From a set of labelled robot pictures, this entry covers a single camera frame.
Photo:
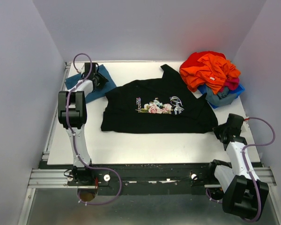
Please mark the aluminium extrusion frame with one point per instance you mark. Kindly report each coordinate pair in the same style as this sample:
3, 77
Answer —
122, 149

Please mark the red t-shirt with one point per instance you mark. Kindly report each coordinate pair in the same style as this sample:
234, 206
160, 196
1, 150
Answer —
192, 60

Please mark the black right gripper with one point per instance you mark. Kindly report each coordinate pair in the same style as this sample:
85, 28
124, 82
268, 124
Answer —
217, 129

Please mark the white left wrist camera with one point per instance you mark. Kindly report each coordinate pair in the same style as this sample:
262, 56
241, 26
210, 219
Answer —
81, 70

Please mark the grey-teal t-shirt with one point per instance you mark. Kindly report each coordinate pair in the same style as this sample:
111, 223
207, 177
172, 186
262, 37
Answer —
222, 98

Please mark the blue plastic bin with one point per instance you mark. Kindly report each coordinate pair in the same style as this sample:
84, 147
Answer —
240, 89

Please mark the teal t-shirt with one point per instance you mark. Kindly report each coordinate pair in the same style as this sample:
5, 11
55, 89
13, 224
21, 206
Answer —
72, 81

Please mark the orange t-shirt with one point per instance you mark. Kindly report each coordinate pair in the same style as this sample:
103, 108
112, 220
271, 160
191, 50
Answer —
214, 73

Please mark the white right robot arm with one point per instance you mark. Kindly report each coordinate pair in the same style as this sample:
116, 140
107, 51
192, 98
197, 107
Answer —
244, 194

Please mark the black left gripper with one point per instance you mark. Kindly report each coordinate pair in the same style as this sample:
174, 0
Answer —
102, 81

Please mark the magenta t-shirt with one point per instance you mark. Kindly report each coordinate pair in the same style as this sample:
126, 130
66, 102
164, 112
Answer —
231, 84

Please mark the black floral print t-shirt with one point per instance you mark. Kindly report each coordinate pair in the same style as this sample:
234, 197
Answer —
155, 106

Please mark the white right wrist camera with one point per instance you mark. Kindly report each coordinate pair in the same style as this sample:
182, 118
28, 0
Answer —
245, 126

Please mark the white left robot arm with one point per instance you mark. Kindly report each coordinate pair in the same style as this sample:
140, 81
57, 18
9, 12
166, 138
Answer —
72, 115

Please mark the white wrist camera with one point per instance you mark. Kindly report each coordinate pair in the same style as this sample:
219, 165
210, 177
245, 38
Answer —
81, 70
245, 126

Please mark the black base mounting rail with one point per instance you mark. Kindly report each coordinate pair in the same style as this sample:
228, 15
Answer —
129, 179

